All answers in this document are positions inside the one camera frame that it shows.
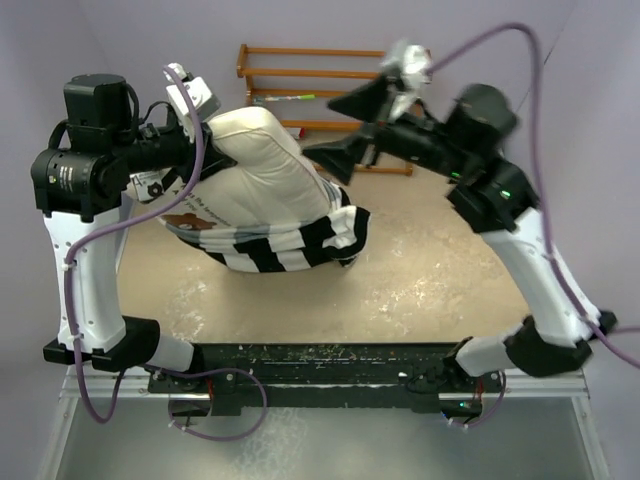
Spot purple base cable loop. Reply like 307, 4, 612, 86
167, 368, 270, 442

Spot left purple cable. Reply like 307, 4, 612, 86
62, 65, 209, 425

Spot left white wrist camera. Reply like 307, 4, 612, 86
164, 63, 221, 128

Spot wooden shoe rack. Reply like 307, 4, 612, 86
236, 43, 433, 177

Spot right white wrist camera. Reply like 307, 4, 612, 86
380, 40, 432, 122

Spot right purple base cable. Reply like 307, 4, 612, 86
442, 372, 506, 431

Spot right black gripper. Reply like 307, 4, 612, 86
300, 71, 470, 186

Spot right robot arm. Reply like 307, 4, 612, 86
303, 74, 617, 391

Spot green capped marker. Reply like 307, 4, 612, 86
264, 94, 316, 102

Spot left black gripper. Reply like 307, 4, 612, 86
110, 113, 236, 186

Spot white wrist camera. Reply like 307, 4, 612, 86
380, 40, 432, 122
164, 63, 221, 128

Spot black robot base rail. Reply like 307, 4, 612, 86
148, 343, 500, 419

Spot cream pillow with bear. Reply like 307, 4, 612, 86
158, 106, 331, 232

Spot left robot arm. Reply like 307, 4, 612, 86
31, 65, 220, 392

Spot black white striped pillowcase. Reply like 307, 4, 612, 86
160, 181, 371, 273

